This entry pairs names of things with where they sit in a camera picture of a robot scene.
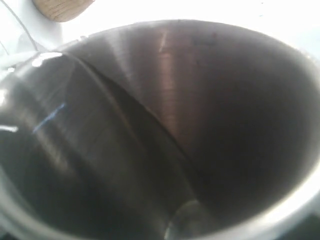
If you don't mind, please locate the stainless steel tumbler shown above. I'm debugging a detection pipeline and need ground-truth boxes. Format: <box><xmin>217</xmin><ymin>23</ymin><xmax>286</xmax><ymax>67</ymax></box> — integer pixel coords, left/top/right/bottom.
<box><xmin>0</xmin><ymin>20</ymin><xmax>320</xmax><ymax>240</ymax></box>

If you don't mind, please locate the brown wooden cup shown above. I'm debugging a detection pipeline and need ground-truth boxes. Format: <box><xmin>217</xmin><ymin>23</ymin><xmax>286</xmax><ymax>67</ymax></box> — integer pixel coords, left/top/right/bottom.
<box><xmin>32</xmin><ymin>0</ymin><xmax>95</xmax><ymax>23</ymax></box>

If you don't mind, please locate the clear graduated shaker cup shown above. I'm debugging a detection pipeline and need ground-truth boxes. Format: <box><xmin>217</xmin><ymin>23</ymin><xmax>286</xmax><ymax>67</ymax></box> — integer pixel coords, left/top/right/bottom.
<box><xmin>0</xmin><ymin>0</ymin><xmax>63</xmax><ymax>71</ymax></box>

